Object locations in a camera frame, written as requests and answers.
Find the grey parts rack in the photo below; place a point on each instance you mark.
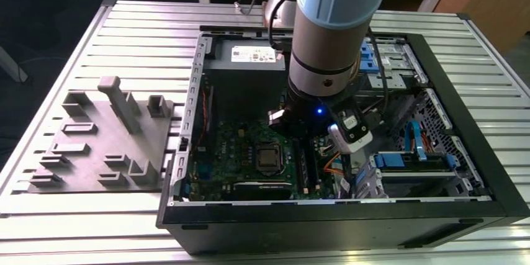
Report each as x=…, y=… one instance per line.
x=103, y=141

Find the black PC case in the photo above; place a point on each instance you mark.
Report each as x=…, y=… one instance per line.
x=332, y=215

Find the hard disk in blue carrier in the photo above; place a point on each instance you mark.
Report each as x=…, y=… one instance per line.
x=392, y=161

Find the grey chair leg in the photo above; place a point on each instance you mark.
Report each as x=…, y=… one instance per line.
x=14, y=63

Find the green motherboard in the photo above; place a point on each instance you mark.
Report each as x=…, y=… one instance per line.
x=231, y=141

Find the RAM stick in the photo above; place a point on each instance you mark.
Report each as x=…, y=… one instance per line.
x=314, y=165
x=301, y=165

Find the brown wooden cabinet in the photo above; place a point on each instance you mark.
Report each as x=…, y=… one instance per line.
x=497, y=4

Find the CPU socket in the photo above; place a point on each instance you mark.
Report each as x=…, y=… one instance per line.
x=270, y=145

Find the blue board connector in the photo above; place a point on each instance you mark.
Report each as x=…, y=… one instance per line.
x=205, y=173

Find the grey metal drive cage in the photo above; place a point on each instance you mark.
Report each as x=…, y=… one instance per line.
x=402, y=60

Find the grey metal disk cage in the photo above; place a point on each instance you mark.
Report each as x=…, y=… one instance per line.
x=414, y=175

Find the blue plastic drive latch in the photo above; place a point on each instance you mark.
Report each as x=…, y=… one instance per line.
x=366, y=63

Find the silver CPU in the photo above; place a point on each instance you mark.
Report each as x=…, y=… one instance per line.
x=270, y=158

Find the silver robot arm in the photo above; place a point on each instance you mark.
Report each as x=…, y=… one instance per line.
x=328, y=44

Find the black graphics card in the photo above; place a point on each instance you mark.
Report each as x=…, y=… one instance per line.
x=261, y=189

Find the grey power supply unit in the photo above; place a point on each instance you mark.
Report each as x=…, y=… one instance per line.
x=245, y=91

